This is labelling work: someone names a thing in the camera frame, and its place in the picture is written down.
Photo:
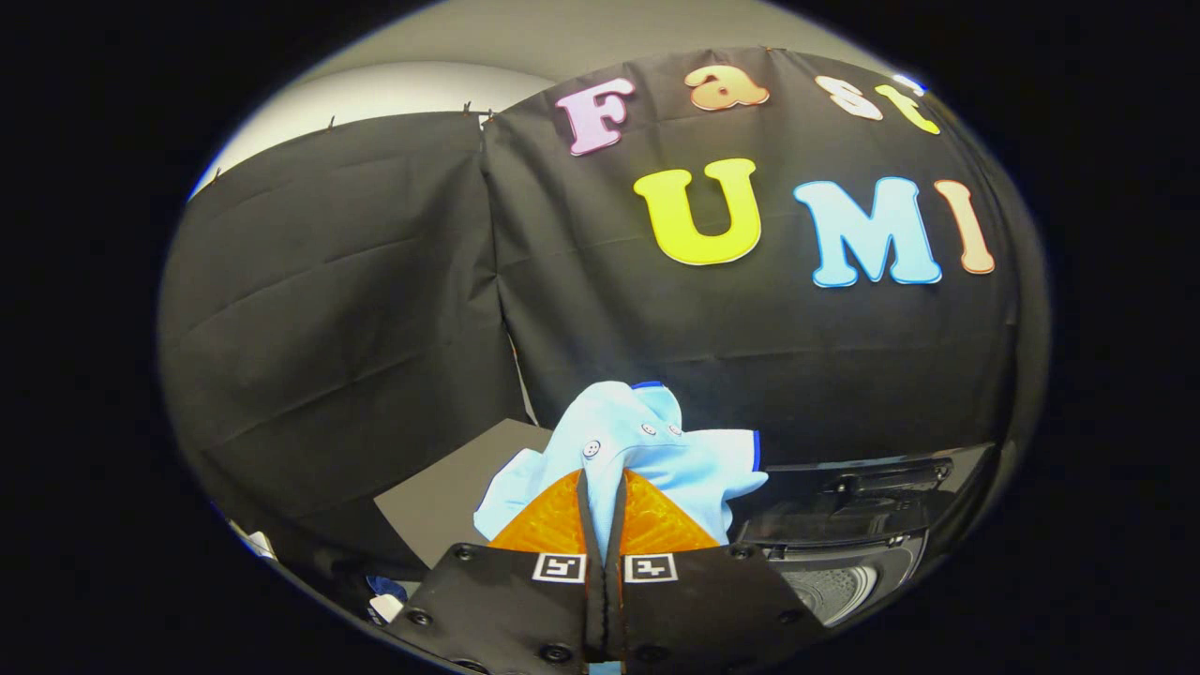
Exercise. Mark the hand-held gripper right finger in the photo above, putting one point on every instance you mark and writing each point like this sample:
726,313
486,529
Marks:
703,609

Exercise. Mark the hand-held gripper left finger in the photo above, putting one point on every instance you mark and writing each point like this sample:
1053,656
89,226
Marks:
506,609

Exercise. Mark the light blue polo shirt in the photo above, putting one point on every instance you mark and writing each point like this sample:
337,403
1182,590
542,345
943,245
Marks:
656,441

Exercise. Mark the grey cabinet with beige doors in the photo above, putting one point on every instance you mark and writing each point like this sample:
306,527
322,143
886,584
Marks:
450,506

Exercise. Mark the blue and white object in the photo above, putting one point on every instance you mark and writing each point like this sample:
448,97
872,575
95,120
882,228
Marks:
384,600

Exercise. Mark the black backdrop cloth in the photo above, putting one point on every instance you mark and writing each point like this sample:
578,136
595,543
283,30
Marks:
356,309

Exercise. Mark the ceiling light panel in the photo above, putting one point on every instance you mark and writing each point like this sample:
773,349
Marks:
909,84

